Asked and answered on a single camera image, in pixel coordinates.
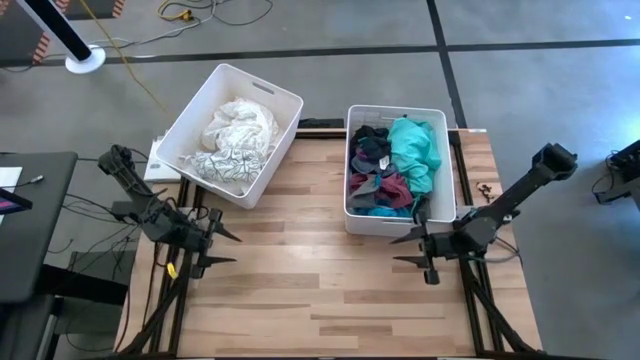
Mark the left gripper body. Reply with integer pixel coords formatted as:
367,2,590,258
172,208,225,280

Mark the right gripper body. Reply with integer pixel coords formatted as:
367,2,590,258
417,209,471,286

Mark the bright blue garment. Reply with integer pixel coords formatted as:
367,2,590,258
351,205,417,219

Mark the maroon garment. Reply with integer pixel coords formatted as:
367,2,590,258
349,172,414,210

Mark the white perforated plastic bin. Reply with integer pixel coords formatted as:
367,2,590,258
343,104,457,237
155,63,305,210

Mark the white leaf-patterned cloth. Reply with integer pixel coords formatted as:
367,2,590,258
180,148,269,185

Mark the grey garment with label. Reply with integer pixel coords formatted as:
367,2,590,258
351,153,395,176

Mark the white crinkled cloth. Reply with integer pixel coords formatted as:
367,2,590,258
199,97,281,161

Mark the white paper booklet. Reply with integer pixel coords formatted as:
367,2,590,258
143,139,182,184

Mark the black desk foot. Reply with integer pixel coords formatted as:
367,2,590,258
37,263,130,306

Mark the black desk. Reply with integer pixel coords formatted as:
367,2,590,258
0,151,80,306

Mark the tablet screen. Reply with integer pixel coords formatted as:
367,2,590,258
0,187,34,216

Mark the black floor device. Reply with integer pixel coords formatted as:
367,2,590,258
588,138,640,207

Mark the white paper sheet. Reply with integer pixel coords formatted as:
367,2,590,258
0,166,24,191

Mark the white pole stand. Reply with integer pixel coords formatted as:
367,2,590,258
14,0,107,75

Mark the dark hazard-striped panel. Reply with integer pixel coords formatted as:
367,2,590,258
0,0,55,67
52,0,126,21

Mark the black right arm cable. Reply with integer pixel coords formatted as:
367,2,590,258
482,234,522,264

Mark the grey cable plug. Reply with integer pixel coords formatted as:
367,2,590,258
13,174,46,190

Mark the thin yellow floor cable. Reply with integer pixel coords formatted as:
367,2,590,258
78,0,174,121

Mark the grey floor cable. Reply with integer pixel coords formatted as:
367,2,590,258
89,0,275,51

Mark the yellow extension cord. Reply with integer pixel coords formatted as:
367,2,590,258
158,0,197,24

